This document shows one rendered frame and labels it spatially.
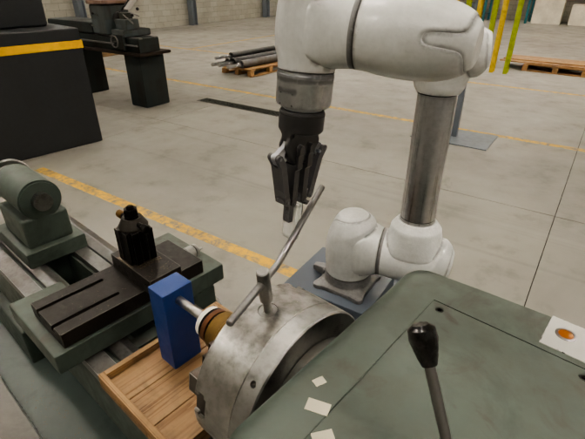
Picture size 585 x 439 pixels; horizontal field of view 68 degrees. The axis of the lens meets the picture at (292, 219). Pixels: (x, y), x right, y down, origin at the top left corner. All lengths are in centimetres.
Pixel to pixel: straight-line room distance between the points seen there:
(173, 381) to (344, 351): 58
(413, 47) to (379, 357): 42
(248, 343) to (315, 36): 47
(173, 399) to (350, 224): 69
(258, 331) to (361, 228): 70
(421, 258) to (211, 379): 78
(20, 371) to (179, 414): 88
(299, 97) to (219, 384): 46
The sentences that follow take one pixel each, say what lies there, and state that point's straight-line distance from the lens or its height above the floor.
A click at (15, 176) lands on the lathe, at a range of 173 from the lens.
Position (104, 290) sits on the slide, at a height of 97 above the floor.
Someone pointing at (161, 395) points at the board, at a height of 89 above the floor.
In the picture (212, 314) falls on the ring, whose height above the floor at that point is 112.
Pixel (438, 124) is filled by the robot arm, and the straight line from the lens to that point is 122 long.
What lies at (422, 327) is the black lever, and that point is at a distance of 49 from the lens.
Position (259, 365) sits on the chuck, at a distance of 70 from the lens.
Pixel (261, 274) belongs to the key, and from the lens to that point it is 69.
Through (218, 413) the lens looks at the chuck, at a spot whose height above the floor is 112.
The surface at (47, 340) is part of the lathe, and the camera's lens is 130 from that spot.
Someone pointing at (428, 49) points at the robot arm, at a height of 165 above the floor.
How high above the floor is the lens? 173
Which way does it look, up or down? 29 degrees down
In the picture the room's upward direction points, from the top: straight up
